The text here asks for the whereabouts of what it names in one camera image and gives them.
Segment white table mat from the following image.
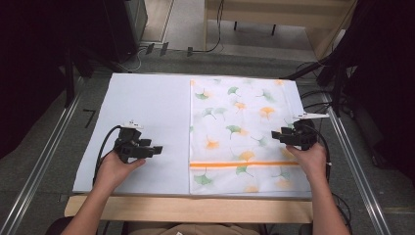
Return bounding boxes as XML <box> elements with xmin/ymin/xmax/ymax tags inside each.
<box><xmin>71</xmin><ymin>71</ymin><xmax>313</xmax><ymax>199</ymax></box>

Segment light wooden table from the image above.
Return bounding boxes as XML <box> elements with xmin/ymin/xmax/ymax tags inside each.
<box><xmin>64</xmin><ymin>194</ymin><xmax>315</xmax><ymax>225</ymax></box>

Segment black hanging cable with plug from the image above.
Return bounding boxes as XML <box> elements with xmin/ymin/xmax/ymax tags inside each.
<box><xmin>187</xmin><ymin>0</ymin><xmax>226</xmax><ymax>57</ymax></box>

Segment aluminium floor rail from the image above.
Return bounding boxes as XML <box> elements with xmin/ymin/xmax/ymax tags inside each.
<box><xmin>0</xmin><ymin>91</ymin><xmax>82</xmax><ymax>235</ymax></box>
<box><xmin>321</xmin><ymin>92</ymin><xmax>392</xmax><ymax>235</ymax></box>

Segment person's right hand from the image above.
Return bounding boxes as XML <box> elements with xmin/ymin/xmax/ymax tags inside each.
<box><xmin>286</xmin><ymin>141</ymin><xmax>328</xmax><ymax>185</ymax></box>

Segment black curtain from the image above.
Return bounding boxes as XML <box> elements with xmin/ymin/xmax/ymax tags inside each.
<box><xmin>0</xmin><ymin>0</ymin><xmax>114</xmax><ymax>160</ymax></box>
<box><xmin>339</xmin><ymin>0</ymin><xmax>415</xmax><ymax>180</ymax></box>

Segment dark cabinet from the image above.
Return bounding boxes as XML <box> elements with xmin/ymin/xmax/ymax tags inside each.
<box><xmin>107</xmin><ymin>0</ymin><xmax>149</xmax><ymax>65</ymax></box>

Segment white floor cable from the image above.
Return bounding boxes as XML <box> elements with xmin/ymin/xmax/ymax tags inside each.
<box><xmin>116</xmin><ymin>48</ymin><xmax>145</xmax><ymax>72</ymax></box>

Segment light wooden bench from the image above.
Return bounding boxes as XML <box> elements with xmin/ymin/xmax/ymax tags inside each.
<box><xmin>204</xmin><ymin>0</ymin><xmax>358</xmax><ymax>62</ymax></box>

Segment left hand-held gripper black cable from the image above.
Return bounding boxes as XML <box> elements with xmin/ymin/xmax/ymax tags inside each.
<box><xmin>92</xmin><ymin>124</ymin><xmax>122</xmax><ymax>185</ymax></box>

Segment black metal stand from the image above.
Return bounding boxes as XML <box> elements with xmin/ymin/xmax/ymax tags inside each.
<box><xmin>280</xmin><ymin>48</ymin><xmax>350</xmax><ymax>118</ymax></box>
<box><xmin>63</xmin><ymin>48</ymin><xmax>87</xmax><ymax>109</ymax></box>

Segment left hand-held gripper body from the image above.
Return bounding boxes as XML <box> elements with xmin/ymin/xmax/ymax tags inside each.
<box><xmin>112</xmin><ymin>120</ymin><xmax>148</xmax><ymax>165</ymax></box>

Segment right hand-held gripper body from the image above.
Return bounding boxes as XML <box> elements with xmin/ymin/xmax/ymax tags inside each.
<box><xmin>281</xmin><ymin>112</ymin><xmax>331</xmax><ymax>152</ymax></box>

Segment person's left hand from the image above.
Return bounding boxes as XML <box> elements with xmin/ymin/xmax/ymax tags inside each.
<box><xmin>93</xmin><ymin>150</ymin><xmax>147</xmax><ymax>194</ymax></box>

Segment leaf print white pillowcase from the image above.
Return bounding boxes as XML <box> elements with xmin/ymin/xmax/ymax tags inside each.
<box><xmin>188</xmin><ymin>77</ymin><xmax>312</xmax><ymax>196</ymax></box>

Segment black floor cable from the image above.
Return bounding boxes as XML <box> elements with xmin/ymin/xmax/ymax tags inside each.
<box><xmin>295</xmin><ymin>60</ymin><xmax>324</xmax><ymax>75</ymax></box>
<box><xmin>301</xmin><ymin>101</ymin><xmax>333</xmax><ymax>112</ymax></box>

